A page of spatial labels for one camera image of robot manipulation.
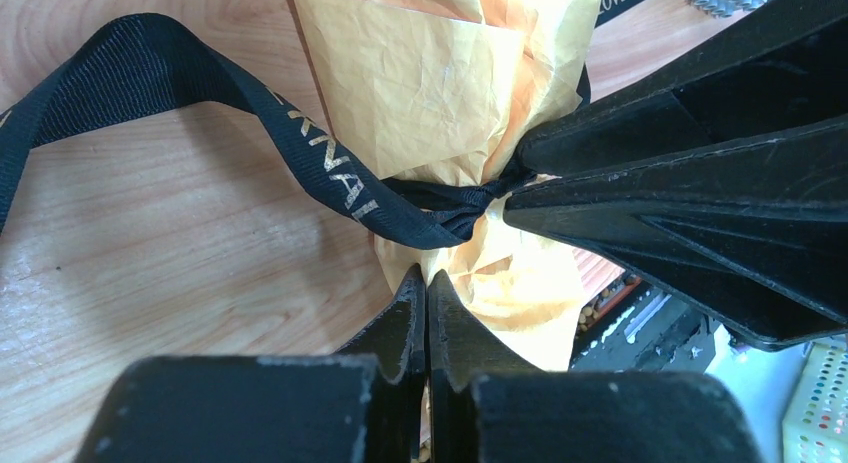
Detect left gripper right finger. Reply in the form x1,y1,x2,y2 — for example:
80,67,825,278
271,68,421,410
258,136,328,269
427,273,762,462

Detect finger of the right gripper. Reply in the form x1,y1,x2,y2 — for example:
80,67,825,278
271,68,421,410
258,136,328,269
505,116,847,351
518,0,847,177

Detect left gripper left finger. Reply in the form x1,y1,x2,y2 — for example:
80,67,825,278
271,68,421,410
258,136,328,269
76,267,426,462

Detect flower bouquet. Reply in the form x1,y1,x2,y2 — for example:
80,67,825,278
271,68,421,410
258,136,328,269
293,0,600,371

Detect black ribbon with gold text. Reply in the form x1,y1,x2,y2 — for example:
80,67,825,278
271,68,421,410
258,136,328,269
1,13,535,250

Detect scattered brown pellets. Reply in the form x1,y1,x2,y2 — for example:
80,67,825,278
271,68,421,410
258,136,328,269
576,273,642,336

